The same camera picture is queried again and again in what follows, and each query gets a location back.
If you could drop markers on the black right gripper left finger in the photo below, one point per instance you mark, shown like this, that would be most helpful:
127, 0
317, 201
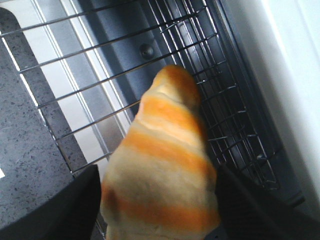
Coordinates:
69, 215

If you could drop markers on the white Toshiba toaster oven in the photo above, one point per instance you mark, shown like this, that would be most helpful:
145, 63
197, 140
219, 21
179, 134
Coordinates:
268, 37

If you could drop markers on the golden croissant bread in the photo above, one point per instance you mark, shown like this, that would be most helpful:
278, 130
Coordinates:
159, 183

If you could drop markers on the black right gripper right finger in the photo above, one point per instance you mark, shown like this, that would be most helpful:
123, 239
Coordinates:
248, 212

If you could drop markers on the metal wire oven rack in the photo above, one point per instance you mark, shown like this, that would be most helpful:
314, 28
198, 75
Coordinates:
72, 73

